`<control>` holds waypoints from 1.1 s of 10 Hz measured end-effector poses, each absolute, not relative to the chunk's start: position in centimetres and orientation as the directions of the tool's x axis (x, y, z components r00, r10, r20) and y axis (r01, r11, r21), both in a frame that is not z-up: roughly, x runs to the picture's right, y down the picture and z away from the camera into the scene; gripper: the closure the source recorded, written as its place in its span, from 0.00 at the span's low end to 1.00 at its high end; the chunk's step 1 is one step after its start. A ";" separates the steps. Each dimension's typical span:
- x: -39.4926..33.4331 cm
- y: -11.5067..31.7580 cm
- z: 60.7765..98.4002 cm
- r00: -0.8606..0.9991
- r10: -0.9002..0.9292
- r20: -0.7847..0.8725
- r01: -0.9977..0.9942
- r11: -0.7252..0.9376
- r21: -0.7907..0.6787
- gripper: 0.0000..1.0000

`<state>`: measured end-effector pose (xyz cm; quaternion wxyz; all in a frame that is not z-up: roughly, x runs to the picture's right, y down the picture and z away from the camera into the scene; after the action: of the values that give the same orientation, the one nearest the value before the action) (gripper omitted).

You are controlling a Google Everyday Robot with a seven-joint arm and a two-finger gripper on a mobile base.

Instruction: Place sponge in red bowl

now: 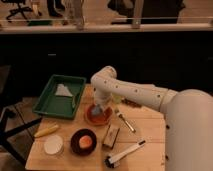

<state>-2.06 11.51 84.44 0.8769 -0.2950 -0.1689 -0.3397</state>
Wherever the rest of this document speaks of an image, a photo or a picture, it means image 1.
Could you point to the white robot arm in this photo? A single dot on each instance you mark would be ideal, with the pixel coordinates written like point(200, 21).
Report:
point(188, 116)

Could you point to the white cloth in tray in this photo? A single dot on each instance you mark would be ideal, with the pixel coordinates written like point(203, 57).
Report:
point(63, 90)

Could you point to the green plastic tray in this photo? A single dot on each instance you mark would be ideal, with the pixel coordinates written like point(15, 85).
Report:
point(51, 105)

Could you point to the red bowl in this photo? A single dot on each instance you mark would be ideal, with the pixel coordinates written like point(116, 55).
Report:
point(102, 118)

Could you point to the black stand frame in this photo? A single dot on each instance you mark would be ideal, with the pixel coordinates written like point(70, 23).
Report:
point(6, 134)

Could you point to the brown rectangular block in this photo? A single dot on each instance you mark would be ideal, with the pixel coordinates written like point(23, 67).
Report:
point(110, 136)

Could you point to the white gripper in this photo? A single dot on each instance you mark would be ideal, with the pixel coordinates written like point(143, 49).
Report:
point(101, 97)

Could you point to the blue grey sponge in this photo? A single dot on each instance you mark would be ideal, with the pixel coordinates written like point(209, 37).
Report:
point(97, 110)

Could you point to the orange ball in bowl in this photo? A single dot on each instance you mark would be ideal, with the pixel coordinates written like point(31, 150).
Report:
point(85, 141)

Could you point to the white round lid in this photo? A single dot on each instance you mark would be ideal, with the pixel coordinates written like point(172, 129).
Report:
point(53, 145)

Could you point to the black office chair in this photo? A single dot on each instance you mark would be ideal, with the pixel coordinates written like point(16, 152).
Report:
point(22, 7)

